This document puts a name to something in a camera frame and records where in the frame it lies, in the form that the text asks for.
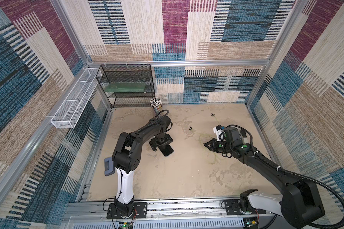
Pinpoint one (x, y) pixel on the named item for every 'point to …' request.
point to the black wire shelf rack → (127, 73)
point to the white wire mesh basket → (67, 114)
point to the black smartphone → (166, 149)
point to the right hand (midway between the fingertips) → (206, 146)
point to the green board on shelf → (126, 87)
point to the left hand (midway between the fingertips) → (166, 145)
